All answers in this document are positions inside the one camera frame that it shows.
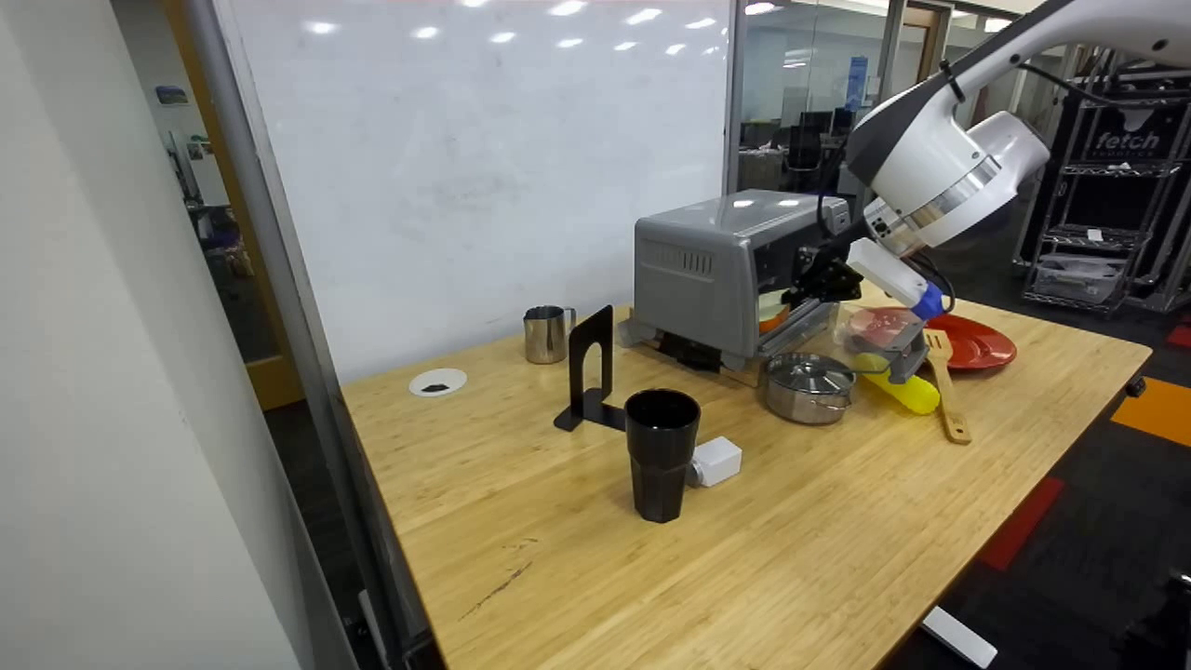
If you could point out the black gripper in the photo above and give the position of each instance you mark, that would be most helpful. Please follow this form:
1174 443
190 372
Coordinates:
831 274

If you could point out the black metal fetch rack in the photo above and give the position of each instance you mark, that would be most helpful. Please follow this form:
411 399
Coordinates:
1122 143

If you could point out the wooden slotted spatula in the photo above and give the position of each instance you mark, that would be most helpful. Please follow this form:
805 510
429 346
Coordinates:
952 397

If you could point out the red plate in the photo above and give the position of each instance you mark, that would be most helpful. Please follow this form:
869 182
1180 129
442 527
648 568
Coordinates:
982 345

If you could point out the black metal bookend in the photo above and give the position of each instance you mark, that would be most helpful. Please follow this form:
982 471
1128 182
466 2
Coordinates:
594 360

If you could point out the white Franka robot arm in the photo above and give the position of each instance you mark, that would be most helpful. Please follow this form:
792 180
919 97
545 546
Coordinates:
953 160

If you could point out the white floor block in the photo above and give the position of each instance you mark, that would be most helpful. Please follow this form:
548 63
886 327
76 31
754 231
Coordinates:
957 636

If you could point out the small steel mug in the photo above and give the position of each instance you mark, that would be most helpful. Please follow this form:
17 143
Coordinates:
545 337

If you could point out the small white box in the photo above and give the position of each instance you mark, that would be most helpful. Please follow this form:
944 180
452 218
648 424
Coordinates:
718 464

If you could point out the silver toaster oven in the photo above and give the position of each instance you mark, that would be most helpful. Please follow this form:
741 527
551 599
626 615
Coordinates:
693 267

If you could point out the yellow toy corn cob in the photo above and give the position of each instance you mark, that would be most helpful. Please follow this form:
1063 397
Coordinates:
906 393

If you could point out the black plastic cup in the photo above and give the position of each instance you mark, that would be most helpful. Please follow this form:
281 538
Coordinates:
662 450

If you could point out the toasted bread slice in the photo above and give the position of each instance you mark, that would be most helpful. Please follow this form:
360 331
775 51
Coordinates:
772 322

